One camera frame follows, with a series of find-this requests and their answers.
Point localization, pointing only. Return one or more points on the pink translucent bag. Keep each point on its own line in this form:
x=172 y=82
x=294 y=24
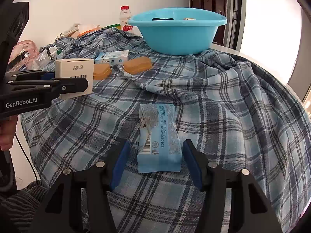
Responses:
x=26 y=46

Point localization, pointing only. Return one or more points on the red cap yoghurt bottle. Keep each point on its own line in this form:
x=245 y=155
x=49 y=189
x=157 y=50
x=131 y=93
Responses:
x=125 y=19

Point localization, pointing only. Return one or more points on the amber plastic soap box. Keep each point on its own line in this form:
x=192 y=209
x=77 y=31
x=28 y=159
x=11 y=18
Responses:
x=137 y=65
x=102 y=72

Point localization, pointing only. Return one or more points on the blue white carton box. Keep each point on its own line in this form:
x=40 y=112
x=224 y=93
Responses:
x=111 y=58

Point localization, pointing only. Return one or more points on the beige barcode box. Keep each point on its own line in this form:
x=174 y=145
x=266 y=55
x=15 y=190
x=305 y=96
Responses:
x=74 y=68

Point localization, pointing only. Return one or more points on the orange tissue box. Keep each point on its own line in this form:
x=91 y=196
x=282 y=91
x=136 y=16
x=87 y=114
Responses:
x=88 y=29

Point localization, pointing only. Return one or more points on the black framed glass door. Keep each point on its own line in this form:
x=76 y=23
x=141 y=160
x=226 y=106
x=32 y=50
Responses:
x=235 y=14

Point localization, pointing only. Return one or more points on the small white green bottle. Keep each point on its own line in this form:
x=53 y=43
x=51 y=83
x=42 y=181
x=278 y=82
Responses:
x=56 y=50

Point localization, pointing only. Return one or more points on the blue plaid cloth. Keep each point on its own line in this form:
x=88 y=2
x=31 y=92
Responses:
x=218 y=114

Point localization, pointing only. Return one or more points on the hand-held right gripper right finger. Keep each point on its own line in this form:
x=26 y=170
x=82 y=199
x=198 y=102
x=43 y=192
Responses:
x=192 y=165

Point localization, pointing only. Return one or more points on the clear plastic bag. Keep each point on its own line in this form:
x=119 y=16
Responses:
x=45 y=58

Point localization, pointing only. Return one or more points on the gold refrigerator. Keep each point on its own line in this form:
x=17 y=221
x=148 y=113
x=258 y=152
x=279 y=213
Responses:
x=302 y=72

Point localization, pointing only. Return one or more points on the yellow green cup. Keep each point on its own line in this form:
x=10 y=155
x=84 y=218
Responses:
x=113 y=26

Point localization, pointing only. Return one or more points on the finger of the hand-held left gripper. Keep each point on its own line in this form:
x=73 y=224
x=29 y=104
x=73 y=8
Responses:
x=47 y=75
x=73 y=86

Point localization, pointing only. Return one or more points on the person's left forearm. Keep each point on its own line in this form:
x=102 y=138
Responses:
x=21 y=211

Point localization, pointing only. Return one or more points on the person's left hand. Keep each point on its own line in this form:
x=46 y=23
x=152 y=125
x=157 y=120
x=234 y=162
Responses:
x=9 y=136

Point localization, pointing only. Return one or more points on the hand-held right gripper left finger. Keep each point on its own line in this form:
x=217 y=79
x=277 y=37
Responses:
x=120 y=165

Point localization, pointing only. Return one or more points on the black plush hair band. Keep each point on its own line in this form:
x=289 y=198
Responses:
x=162 y=19

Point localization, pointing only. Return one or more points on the light blue tissue pack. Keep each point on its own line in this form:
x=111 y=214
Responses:
x=159 y=136

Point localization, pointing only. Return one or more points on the blue plastic basin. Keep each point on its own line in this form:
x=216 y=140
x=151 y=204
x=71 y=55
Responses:
x=175 y=38

